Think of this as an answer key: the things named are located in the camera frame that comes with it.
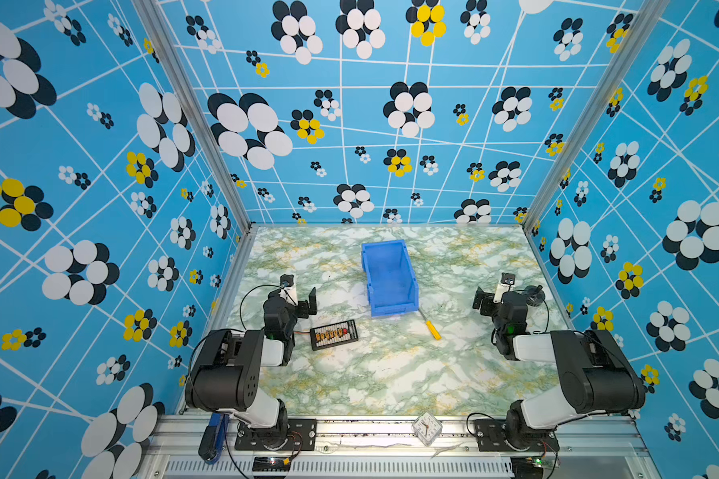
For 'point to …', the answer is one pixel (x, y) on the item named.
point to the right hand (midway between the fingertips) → (500, 289)
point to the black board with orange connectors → (334, 334)
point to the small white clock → (426, 428)
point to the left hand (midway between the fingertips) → (302, 286)
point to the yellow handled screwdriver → (434, 332)
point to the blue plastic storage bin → (390, 278)
